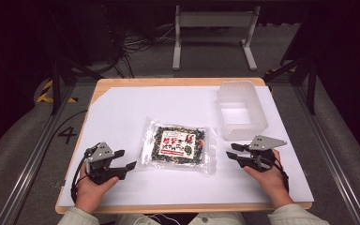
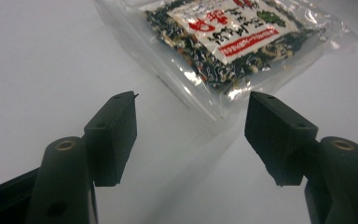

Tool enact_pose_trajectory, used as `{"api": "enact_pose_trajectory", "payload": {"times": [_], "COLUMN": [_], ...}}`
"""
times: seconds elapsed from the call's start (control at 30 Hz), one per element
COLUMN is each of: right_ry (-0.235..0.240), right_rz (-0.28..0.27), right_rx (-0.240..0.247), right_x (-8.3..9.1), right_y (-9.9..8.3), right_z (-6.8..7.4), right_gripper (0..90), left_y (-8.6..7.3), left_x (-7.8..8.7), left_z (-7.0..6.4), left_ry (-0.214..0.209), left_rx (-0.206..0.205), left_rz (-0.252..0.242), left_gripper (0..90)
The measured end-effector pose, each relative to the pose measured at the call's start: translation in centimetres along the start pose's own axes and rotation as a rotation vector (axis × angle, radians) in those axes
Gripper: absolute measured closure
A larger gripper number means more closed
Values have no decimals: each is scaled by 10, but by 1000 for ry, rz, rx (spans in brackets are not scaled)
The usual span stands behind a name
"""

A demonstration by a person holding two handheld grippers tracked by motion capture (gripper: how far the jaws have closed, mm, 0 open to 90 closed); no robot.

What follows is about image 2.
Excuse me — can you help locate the clear packet of dried vegetables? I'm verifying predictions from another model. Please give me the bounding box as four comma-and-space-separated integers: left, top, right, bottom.
93, 0, 358, 124

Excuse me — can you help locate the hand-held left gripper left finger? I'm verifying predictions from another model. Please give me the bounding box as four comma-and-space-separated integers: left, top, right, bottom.
24, 91, 138, 224

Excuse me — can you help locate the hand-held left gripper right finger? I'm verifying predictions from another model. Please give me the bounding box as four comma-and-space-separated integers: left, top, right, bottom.
243, 91, 358, 224

